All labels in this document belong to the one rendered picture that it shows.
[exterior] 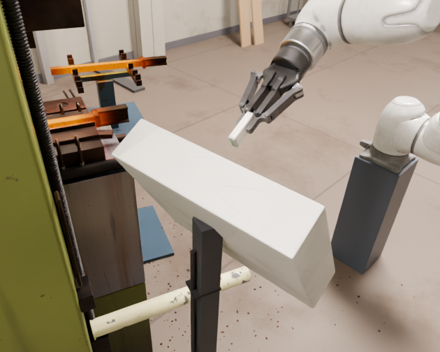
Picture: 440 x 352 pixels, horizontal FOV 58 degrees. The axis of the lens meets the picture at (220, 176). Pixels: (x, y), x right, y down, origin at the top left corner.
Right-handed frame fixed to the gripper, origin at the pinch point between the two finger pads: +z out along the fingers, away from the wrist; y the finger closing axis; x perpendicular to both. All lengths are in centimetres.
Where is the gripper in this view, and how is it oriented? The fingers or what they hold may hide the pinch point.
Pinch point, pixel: (242, 129)
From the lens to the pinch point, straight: 80.1
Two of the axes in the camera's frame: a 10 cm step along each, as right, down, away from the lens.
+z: -5.7, 7.8, -2.6
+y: -7.7, -3.9, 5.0
